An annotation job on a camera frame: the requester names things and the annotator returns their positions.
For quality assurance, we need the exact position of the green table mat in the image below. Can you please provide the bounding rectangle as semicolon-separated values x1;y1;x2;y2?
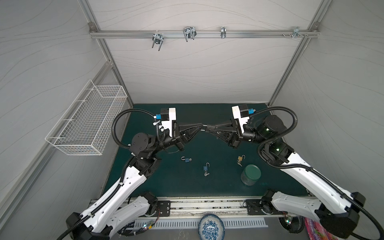
101;103;310;198

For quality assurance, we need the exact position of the white vented cable duct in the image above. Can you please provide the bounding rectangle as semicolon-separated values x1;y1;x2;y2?
129;217;268;231

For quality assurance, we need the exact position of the metal bolt clamp right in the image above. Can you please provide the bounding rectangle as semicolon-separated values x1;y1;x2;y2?
282;27;309;39

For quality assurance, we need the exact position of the white wire basket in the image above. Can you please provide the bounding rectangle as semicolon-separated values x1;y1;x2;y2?
45;80;127;156

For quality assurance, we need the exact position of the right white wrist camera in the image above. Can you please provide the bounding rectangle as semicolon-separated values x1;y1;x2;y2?
232;104;256;134

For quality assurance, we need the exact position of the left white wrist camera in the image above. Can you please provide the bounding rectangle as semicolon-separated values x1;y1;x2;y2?
153;108;177;132

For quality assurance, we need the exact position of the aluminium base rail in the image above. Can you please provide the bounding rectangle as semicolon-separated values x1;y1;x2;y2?
89;195;319;221

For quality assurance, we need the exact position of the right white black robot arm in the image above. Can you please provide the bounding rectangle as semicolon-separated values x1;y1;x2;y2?
205;105;384;240

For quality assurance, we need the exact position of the blue white patterned plate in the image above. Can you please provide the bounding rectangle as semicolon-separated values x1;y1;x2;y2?
198;214;225;240

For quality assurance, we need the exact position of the small metal bracket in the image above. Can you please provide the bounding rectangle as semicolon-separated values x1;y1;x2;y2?
221;27;227;39

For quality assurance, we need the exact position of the metal u-bolt clamp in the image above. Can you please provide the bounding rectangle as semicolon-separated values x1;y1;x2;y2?
152;33;164;51
183;27;197;42

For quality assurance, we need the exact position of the brass padlock with keys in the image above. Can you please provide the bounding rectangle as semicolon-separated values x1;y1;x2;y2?
237;155;246;167

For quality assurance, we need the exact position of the aluminium crossbar rail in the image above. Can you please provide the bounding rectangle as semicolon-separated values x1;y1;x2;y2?
90;29;321;39

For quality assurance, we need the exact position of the blue padlock left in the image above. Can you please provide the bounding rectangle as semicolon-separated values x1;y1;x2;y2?
181;156;192;163

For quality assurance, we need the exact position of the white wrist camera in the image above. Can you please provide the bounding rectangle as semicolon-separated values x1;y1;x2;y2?
153;108;177;132
232;104;256;134

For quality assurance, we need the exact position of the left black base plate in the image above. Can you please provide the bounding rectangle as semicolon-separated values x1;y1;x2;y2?
144;201;171;217

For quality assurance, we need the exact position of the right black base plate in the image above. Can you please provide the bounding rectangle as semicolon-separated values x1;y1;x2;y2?
244;199;275;216

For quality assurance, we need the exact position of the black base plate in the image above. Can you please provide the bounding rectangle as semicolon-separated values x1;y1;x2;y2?
144;201;171;217
244;199;275;216

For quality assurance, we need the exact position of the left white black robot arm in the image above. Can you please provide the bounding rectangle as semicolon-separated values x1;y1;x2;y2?
58;108;204;240

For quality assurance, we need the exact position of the pink Fox's candy bag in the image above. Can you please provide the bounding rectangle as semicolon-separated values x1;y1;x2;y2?
305;218;338;240

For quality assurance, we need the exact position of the blue padlock with keys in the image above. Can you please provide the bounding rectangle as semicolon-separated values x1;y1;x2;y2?
203;162;210;177

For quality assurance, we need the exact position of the metal U-bolt clamp middle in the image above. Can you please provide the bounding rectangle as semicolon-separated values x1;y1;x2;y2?
183;27;197;42

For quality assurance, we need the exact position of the metal U-bolt clamp left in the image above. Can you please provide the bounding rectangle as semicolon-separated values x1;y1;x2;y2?
152;33;164;51

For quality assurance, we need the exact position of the green lidded jar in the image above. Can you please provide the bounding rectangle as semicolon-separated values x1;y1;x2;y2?
241;165;262;186

